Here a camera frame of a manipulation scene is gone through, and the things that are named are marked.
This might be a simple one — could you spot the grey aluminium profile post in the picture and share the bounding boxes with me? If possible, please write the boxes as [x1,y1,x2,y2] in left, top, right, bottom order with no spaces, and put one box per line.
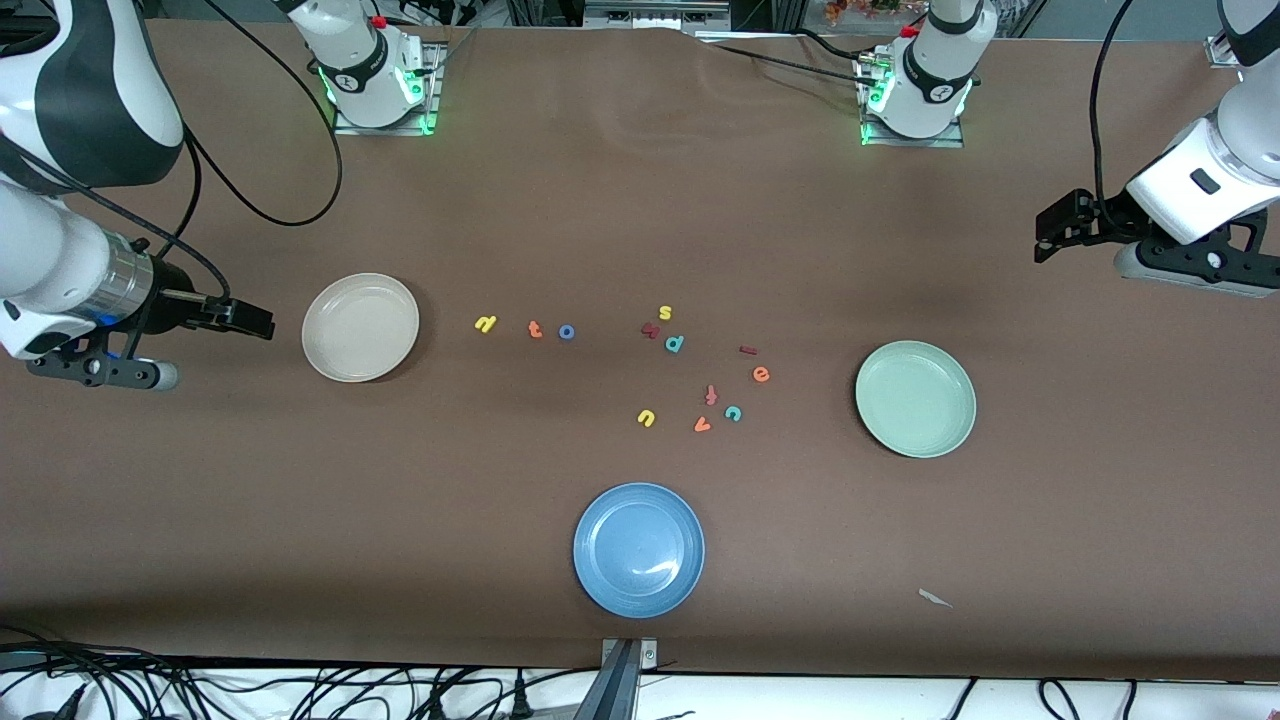
[575,640,641,720]

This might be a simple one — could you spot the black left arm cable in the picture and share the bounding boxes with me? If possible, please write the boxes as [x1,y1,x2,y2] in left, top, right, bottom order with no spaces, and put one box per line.
[1090,0,1141,236]

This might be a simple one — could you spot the beige brown plate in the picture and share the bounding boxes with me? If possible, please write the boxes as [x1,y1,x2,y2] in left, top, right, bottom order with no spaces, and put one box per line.
[301,272,421,384]

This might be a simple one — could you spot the orange artificial flowers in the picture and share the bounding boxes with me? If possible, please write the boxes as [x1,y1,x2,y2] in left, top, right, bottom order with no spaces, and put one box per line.
[825,0,901,26]

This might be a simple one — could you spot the silver metal box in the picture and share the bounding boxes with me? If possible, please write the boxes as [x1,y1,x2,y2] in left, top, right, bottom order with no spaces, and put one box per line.
[585,0,731,29]

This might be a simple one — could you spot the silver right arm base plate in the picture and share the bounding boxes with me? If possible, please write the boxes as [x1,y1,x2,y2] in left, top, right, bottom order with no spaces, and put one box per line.
[333,40,441,136]

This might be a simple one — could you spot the black aluminium frame post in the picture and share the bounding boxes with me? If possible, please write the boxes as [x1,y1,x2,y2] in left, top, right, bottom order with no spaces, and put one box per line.
[732,0,806,31]

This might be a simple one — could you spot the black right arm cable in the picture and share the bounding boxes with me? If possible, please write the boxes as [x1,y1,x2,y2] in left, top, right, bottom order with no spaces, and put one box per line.
[0,0,344,301]

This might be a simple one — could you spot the black base cable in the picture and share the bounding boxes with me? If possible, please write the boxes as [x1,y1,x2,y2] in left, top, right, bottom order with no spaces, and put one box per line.
[700,42,883,87]
[795,28,881,63]

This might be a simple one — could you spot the pale green plate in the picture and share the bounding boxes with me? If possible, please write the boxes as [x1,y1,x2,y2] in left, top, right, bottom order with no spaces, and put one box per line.
[855,340,978,460]

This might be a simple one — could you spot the silver metal bracket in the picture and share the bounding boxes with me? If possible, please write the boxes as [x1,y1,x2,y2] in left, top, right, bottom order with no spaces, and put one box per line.
[600,637,659,669]

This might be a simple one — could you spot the brown table cover sheet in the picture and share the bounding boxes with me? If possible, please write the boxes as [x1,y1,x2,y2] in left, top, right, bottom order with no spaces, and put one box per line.
[0,15,1280,681]

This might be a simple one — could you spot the blue plate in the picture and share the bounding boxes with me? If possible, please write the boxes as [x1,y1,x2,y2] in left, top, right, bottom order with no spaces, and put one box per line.
[573,482,706,619]

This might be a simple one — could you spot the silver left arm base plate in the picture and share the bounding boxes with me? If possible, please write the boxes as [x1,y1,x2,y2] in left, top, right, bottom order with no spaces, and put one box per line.
[855,50,966,149]

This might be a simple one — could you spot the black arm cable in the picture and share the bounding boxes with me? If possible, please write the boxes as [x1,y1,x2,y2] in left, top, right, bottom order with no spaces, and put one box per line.
[1090,0,1141,236]
[0,0,344,301]

